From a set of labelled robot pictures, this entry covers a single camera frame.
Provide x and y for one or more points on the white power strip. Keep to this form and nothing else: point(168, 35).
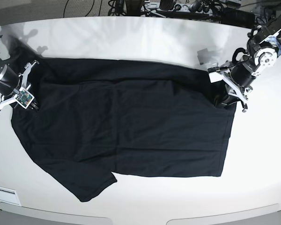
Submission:
point(195, 9)

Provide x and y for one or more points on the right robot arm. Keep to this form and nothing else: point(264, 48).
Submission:
point(15, 88)

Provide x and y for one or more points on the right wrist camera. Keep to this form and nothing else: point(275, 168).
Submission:
point(24, 98)

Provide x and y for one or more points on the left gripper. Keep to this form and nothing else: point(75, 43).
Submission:
point(236, 82)

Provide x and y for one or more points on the black chair back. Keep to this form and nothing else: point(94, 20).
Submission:
point(133, 7)

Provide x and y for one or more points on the black box behind table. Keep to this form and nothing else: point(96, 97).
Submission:
point(239, 18)

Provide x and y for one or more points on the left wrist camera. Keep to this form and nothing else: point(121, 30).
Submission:
point(214, 76)

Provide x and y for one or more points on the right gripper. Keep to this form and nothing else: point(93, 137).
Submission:
point(11, 84)

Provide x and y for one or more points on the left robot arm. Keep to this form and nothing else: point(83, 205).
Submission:
point(262, 50)

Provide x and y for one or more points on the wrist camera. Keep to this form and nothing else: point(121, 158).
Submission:
point(214, 76)
point(24, 98)

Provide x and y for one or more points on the white label on table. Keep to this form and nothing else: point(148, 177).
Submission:
point(9, 196)

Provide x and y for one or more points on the black T-shirt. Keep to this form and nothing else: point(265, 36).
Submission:
point(102, 117)

